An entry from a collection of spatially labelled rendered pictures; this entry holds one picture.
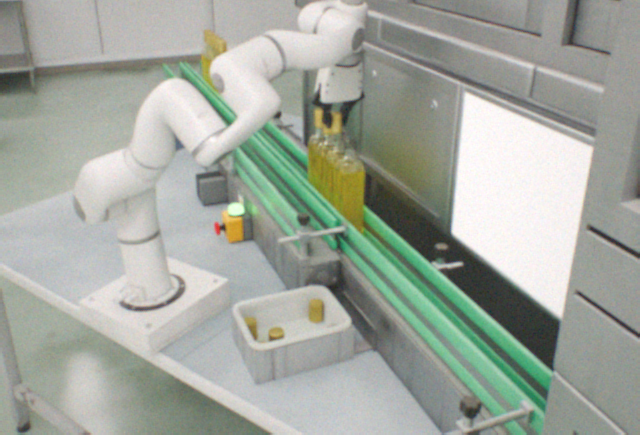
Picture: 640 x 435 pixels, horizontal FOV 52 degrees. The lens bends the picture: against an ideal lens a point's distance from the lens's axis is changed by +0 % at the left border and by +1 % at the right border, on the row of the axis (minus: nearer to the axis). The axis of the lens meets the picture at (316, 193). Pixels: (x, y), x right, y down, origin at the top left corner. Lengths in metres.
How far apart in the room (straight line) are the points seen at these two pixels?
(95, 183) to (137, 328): 0.35
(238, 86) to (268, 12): 6.49
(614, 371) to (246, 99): 0.79
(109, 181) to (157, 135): 0.14
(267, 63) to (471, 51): 0.39
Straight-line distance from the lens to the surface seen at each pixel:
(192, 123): 1.21
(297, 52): 1.28
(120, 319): 1.54
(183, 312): 1.52
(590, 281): 0.61
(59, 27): 7.30
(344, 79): 1.49
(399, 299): 1.36
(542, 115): 1.17
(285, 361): 1.38
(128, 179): 1.33
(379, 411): 1.34
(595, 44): 1.13
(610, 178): 0.57
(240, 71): 1.20
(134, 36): 7.38
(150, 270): 1.53
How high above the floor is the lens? 1.65
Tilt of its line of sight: 24 degrees down
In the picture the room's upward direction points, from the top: straight up
